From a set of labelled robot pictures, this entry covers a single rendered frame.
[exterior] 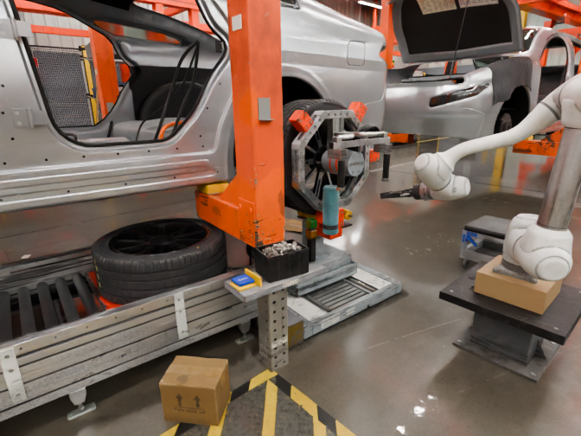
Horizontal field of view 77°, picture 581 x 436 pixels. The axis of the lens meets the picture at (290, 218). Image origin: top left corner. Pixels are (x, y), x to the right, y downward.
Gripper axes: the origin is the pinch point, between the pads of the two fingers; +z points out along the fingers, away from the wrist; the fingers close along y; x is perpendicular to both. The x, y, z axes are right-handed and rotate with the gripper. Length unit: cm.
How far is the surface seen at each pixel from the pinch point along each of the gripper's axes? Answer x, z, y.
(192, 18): -376, 577, -257
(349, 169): -16.7, 12.7, 10.0
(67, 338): 24, 46, 143
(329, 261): 37, 47, 3
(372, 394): 77, -14, 52
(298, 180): -16.0, 30.0, 30.9
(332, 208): 2.0, 21.0, 19.3
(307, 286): 46, 48, 23
